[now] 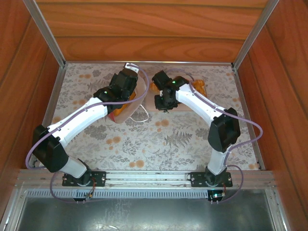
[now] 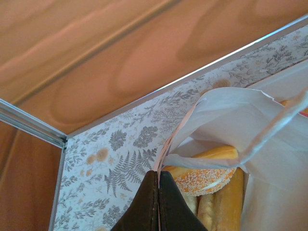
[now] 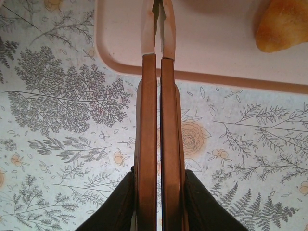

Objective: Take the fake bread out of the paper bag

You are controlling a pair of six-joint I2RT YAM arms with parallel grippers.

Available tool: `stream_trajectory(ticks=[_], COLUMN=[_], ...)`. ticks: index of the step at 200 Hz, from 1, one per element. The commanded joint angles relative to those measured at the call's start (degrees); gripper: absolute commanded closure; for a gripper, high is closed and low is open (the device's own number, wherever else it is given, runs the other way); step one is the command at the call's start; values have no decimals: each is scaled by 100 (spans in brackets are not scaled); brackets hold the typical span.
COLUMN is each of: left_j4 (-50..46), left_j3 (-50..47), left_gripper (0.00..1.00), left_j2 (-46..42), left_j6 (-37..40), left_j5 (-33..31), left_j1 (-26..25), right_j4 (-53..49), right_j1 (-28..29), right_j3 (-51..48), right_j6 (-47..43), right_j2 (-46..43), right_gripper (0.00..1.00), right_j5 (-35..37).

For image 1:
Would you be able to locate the pink plastic tray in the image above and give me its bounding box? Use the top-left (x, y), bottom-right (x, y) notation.
top-left (145, 75), bottom-right (208, 112)

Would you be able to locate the red and white paper bag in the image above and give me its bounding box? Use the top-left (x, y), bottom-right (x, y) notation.
top-left (107, 76), bottom-right (150, 125)

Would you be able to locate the tan fake bread loaf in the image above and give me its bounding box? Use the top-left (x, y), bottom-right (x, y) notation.
top-left (112, 91), bottom-right (138, 117)

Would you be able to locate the floral table mat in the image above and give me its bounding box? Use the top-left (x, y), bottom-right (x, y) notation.
top-left (38, 63), bottom-right (262, 171)

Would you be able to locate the small circuit board green light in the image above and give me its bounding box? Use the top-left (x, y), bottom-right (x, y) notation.
top-left (207, 189), bottom-right (227, 202)

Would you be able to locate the grey metal sheet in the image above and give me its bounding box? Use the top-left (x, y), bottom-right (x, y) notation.
top-left (16, 197), bottom-right (276, 231)

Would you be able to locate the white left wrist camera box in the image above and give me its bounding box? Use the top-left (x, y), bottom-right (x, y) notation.
top-left (124, 62), bottom-right (140, 74)

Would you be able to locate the aluminium back frame rail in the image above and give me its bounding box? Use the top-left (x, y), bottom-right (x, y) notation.
top-left (64, 60), bottom-right (234, 66)

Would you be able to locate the aluminium side frame rail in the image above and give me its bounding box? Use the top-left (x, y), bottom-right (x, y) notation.
top-left (232, 66), bottom-right (267, 170)
top-left (26, 65), bottom-right (67, 169)

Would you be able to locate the aluminium mounting rail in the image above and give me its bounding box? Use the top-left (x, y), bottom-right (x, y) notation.
top-left (15, 169), bottom-right (276, 191)

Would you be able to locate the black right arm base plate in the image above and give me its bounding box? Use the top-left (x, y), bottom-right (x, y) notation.
top-left (190, 171), bottom-right (233, 188)

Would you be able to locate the aluminium frame post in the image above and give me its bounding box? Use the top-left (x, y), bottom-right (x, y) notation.
top-left (232, 0), bottom-right (281, 70)
top-left (23, 0), bottom-right (67, 69)

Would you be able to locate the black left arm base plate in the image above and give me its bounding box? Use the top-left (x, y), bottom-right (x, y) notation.
top-left (62, 170), bottom-right (107, 187)

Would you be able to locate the grey slotted cable duct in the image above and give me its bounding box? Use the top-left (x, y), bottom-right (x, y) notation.
top-left (25, 189), bottom-right (210, 199)

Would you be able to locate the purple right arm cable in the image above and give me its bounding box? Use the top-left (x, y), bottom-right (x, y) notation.
top-left (165, 68), bottom-right (263, 205)

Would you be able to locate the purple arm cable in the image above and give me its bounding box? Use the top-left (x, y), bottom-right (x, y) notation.
top-left (25, 64), bottom-right (150, 205)
top-left (165, 68), bottom-right (263, 205)

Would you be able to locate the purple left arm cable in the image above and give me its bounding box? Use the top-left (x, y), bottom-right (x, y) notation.
top-left (25, 64), bottom-right (150, 205)

